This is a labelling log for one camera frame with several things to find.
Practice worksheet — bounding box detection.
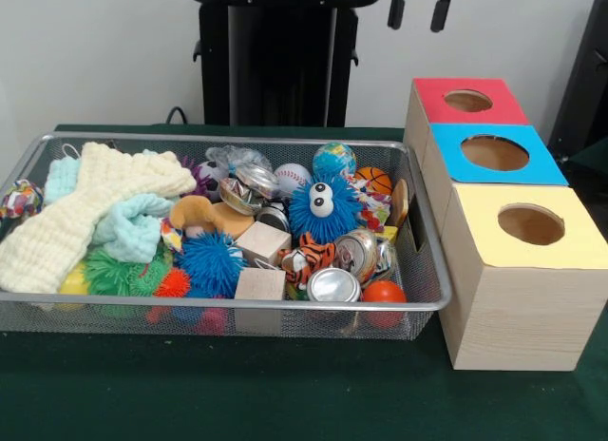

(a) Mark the globe print ball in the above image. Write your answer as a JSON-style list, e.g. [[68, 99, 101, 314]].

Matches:
[[312, 142, 357, 182]]

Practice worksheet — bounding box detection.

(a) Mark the dark green side tablecloth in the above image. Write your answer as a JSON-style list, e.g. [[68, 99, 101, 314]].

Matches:
[[568, 135, 608, 176]]

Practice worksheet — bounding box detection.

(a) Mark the cream knitted cloth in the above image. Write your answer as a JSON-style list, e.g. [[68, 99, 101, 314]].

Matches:
[[0, 142, 197, 294]]

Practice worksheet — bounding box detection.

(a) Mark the plain orange ball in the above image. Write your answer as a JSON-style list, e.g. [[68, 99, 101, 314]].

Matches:
[[361, 279, 409, 330]]

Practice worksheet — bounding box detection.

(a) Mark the white baseball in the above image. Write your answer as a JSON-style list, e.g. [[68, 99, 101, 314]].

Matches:
[[274, 163, 314, 198]]

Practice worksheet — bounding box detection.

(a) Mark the tan plush lion toy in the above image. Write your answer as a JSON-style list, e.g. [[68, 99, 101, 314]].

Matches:
[[169, 195, 229, 239]]

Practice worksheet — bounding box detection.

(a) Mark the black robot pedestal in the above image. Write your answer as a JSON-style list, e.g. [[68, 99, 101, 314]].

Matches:
[[182, 0, 384, 127]]

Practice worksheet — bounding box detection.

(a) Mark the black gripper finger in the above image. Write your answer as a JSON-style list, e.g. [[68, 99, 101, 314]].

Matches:
[[386, 0, 408, 31], [429, 0, 457, 33]]

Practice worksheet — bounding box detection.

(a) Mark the wooden box with three holes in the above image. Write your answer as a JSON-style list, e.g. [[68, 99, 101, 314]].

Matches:
[[403, 77, 608, 372]]

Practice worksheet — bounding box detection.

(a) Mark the mint green cloth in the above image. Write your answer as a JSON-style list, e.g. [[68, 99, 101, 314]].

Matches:
[[92, 195, 176, 265]]

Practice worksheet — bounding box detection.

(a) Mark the tiger plush toy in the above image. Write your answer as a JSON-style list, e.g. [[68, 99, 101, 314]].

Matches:
[[277, 231, 337, 290]]

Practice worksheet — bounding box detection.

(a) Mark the plain wooden cube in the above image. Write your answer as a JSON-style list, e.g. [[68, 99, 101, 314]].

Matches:
[[235, 220, 293, 267]]

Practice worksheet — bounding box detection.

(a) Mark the small orange basketball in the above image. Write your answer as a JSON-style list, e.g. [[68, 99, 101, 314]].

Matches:
[[354, 166, 394, 196]]

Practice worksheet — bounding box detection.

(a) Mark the silver wire mesh bin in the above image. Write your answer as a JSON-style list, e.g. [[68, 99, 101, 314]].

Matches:
[[0, 130, 452, 341]]

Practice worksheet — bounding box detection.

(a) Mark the blue spiky ball with eyes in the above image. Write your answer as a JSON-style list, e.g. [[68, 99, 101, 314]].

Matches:
[[288, 174, 365, 246]]

